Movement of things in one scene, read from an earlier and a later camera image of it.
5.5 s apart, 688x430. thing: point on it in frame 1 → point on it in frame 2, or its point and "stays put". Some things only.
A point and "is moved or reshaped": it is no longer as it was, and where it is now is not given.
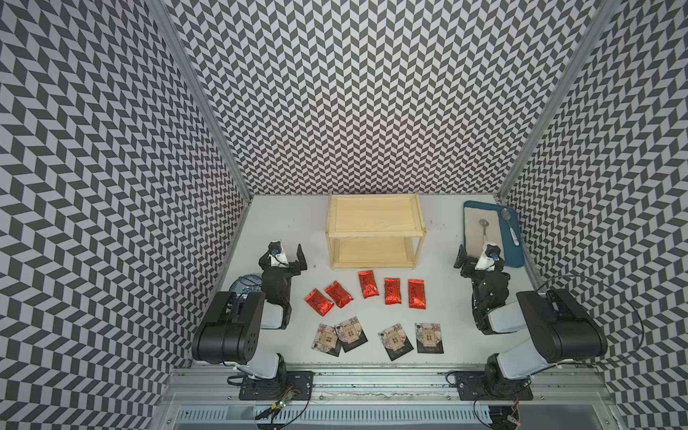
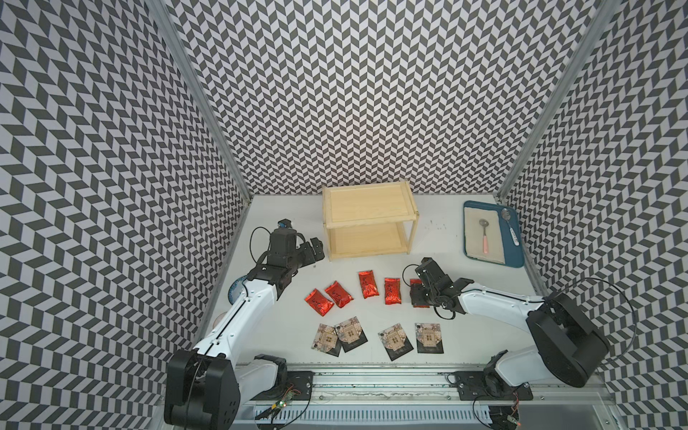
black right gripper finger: (460, 258) → (419, 295)
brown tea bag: (350, 333) stays put
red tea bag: (417, 294) stays put
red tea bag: (339, 294) stays put
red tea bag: (392, 293) stays put
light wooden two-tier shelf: (374, 231) is moved or reshaped
